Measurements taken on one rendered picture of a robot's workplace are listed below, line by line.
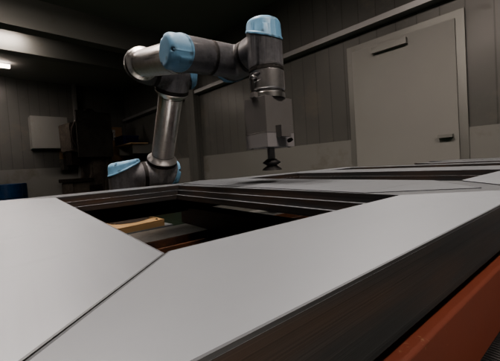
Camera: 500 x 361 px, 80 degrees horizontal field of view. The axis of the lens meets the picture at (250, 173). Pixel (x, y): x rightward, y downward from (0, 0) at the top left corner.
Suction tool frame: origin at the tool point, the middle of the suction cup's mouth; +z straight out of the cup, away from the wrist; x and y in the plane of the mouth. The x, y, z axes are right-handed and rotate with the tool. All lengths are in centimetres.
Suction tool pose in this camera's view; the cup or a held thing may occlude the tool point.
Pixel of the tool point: (271, 170)
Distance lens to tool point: 64.1
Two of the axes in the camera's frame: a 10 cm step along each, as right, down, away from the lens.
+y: 7.3, -0.7, 6.8
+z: 0.6, 10.0, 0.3
